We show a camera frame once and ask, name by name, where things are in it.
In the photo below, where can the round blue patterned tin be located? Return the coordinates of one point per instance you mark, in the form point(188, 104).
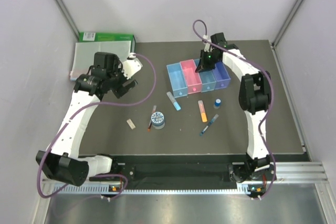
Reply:
point(158, 120)

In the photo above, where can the pink drawer bin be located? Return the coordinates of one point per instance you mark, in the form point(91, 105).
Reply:
point(192, 79)

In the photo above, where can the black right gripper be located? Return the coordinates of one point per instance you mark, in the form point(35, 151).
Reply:
point(202, 63)

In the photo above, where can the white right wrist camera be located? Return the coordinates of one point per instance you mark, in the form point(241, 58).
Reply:
point(207, 43)

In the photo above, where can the blue gel pen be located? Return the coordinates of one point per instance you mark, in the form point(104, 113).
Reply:
point(209, 124)

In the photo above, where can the aluminium frame rail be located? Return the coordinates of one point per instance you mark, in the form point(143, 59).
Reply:
point(211, 184)

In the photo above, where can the translucent mesh zipper pouch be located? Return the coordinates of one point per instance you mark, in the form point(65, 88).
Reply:
point(89, 54)

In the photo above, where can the sky blue drawer bin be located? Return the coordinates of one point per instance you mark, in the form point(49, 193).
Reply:
point(208, 81)

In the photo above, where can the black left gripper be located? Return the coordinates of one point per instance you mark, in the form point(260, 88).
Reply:
point(121, 89)

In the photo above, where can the white eraser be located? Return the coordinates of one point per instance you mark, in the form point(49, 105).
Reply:
point(131, 124)

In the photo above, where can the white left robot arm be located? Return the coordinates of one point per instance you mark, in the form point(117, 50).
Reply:
point(61, 161)

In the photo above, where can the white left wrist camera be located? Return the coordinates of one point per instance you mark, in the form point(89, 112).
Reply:
point(131, 66)

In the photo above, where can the purple drawer bin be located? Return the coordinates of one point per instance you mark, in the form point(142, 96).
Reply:
point(221, 76)

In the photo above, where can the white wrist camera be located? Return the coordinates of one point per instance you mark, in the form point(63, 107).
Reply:
point(207, 43)
point(131, 66)

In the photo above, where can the pink orange highlighter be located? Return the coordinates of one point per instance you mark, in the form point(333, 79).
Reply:
point(202, 111)

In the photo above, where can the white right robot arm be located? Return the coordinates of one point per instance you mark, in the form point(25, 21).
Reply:
point(255, 99)

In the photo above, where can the green file box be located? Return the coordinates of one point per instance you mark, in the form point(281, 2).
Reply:
point(99, 37)

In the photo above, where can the blue capped ink bottle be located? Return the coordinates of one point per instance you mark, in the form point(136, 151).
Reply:
point(217, 103)

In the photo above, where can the grey teal highlighter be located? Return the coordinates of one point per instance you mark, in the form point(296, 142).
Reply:
point(173, 101)

